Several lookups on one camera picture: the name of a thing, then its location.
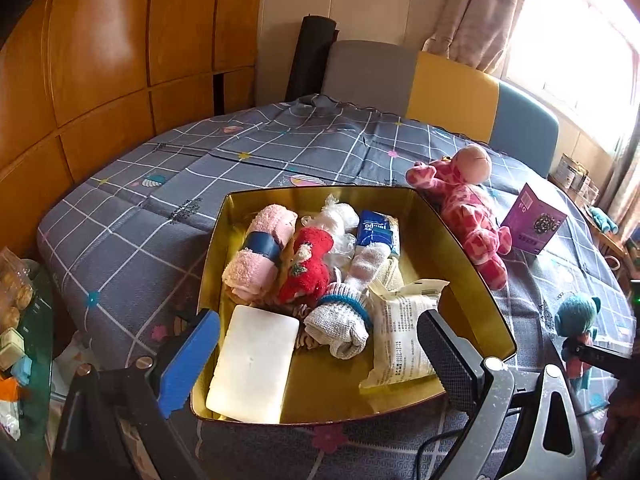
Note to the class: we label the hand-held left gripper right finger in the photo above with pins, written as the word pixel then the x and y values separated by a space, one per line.
pixel 450 365

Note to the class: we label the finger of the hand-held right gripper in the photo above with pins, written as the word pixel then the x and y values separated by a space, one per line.
pixel 595 351

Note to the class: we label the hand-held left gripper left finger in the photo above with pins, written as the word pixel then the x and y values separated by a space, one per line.
pixel 186 365

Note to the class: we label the blue plush toy pink dress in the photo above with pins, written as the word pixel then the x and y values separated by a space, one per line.
pixel 577 315

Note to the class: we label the white snack packet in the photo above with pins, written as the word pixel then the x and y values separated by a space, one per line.
pixel 400 330

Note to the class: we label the beige cloth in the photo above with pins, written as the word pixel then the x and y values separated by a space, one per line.
pixel 393 275

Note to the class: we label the pink towel blue band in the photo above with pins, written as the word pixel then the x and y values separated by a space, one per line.
pixel 250 275

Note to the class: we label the white knit glove blue trim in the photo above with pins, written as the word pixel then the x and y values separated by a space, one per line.
pixel 335 325

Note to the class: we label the gold tin box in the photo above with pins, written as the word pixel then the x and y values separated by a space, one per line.
pixel 440 240

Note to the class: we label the brown scrunchie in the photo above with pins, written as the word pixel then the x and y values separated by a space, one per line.
pixel 300 311

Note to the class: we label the white fluffy sock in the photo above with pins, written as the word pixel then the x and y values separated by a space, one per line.
pixel 367 262

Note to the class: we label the blue tissue pack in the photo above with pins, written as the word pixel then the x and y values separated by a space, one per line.
pixel 372 230

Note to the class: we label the red fuzzy plush sock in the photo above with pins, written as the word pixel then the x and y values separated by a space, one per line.
pixel 310 270

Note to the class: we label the white plastic bag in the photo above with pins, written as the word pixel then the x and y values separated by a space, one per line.
pixel 335 220

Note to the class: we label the wooden desk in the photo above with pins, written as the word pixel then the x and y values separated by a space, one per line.
pixel 607 245

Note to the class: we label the purple printed carton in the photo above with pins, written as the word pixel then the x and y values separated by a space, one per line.
pixel 530 220

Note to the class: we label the pink giraffe plush toy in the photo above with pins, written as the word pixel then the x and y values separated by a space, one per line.
pixel 470 210

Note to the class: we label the grey checked bedsheet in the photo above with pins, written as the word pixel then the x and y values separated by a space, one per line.
pixel 150 210

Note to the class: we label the clear plastic jar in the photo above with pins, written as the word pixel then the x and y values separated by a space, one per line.
pixel 591 190

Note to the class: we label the beige curtain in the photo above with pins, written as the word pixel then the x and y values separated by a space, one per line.
pixel 627 185
pixel 475 10

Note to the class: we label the small carton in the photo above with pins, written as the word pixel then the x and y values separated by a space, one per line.
pixel 582 179

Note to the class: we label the metal tin can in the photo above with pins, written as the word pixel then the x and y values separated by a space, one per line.
pixel 569 169

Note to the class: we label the clear cookie bag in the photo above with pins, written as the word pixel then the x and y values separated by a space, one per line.
pixel 17 285

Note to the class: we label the grey yellow blue headboard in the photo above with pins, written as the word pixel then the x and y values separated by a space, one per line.
pixel 450 90

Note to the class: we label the window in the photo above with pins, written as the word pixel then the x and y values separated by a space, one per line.
pixel 575 35

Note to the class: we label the wooden wardrobe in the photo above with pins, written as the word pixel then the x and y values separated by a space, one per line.
pixel 100 60

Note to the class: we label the black rolled mat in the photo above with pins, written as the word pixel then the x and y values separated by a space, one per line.
pixel 312 55

